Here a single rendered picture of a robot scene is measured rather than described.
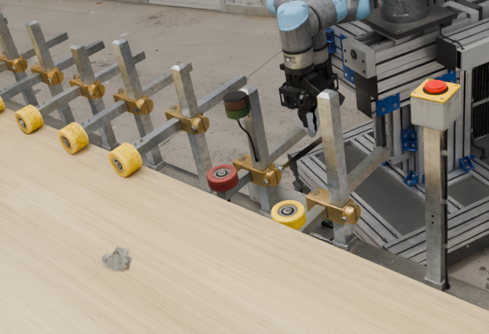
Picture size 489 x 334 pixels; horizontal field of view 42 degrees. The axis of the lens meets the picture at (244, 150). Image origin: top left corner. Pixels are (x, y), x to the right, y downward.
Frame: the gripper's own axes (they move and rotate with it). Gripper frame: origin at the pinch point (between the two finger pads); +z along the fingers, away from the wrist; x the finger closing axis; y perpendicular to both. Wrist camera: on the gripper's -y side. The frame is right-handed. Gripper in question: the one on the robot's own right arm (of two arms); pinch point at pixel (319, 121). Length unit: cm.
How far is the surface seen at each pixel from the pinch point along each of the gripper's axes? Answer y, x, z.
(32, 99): -31, 119, 4
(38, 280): -93, 10, -7
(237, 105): -37.7, -6.5, -27.7
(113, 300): -87, -11, -7
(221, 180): -44.7, -2.4, -8.1
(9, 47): -32, 119, -19
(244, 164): -33.0, 0.8, -4.4
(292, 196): -28.9, -11.5, 4.9
